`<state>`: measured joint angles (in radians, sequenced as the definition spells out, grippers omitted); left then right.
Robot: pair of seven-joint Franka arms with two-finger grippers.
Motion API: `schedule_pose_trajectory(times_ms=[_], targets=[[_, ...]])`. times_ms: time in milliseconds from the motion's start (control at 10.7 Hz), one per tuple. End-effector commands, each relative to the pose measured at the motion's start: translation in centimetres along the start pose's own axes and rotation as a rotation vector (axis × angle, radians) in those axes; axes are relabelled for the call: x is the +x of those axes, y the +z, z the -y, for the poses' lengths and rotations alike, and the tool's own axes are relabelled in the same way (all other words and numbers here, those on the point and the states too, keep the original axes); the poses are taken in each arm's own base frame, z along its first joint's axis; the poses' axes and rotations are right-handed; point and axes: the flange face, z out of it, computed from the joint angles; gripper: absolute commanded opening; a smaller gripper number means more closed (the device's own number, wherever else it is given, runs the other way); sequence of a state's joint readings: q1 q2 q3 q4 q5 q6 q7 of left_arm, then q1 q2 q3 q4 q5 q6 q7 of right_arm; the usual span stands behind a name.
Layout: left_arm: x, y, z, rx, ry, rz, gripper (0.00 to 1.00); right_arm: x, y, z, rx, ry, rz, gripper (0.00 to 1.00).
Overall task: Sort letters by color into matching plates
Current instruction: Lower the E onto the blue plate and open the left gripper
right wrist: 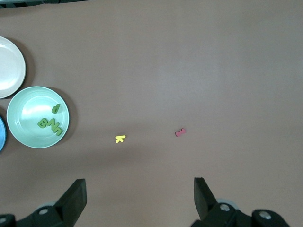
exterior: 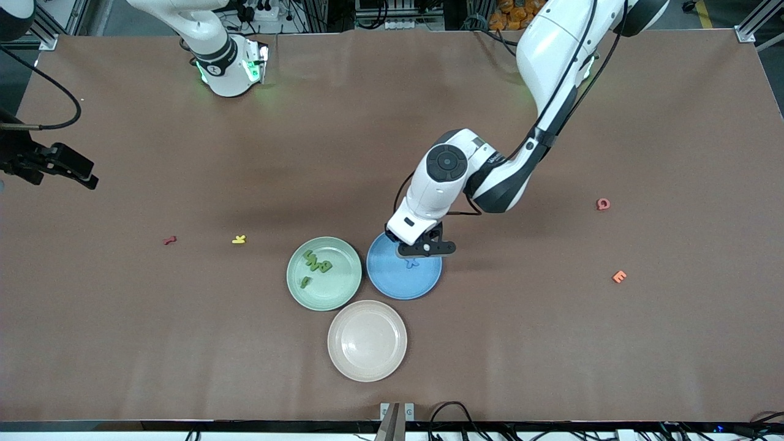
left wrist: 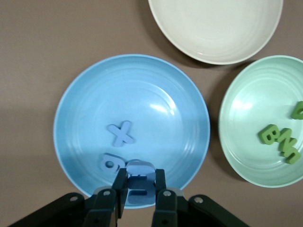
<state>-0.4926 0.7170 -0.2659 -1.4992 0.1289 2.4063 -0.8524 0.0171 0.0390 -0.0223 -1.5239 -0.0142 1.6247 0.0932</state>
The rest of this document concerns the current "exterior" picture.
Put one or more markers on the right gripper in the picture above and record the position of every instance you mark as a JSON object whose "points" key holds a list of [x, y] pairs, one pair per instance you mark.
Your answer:
{"points": [[20, 158]]}

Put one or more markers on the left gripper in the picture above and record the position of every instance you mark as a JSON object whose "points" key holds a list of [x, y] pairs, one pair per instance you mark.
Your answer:
{"points": [[390, 235]]}

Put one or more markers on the blue foam letter X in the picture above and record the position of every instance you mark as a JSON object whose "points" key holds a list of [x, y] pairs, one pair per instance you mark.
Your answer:
{"points": [[412, 264]]}

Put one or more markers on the green foam letter B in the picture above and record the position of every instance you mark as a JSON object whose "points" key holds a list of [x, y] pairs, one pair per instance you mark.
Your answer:
{"points": [[326, 266]]}

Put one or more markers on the orange foam letter E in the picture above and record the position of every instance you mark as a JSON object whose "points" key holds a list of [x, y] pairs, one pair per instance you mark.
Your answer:
{"points": [[619, 277]]}

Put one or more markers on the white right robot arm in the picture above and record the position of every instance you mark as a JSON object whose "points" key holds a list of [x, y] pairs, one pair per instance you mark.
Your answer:
{"points": [[208, 49]]}

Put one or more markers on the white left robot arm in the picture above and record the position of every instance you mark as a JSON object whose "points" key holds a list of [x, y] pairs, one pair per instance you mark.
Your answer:
{"points": [[551, 61]]}

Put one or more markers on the blue plate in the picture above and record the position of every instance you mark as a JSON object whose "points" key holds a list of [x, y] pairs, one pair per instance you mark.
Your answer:
{"points": [[404, 282]]}

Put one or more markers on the green plate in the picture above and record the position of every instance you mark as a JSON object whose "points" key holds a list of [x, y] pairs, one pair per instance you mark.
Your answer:
{"points": [[337, 288]]}

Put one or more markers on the beige plate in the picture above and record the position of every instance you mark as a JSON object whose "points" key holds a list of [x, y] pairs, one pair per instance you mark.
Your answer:
{"points": [[367, 343]]}

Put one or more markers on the pink foam letter Q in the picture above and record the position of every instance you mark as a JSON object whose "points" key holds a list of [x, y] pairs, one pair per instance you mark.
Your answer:
{"points": [[600, 204]]}

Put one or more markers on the white power strip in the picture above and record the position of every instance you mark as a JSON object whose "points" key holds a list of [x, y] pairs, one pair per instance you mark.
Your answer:
{"points": [[404, 24]]}

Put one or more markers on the orange objects pile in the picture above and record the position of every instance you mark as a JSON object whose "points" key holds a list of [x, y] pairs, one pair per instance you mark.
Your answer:
{"points": [[511, 15]]}

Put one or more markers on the aluminium frame post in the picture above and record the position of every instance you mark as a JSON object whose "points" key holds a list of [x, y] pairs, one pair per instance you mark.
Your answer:
{"points": [[49, 43], [744, 33]]}

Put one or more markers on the small metal bracket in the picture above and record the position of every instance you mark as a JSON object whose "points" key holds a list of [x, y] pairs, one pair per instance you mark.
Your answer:
{"points": [[409, 411]]}

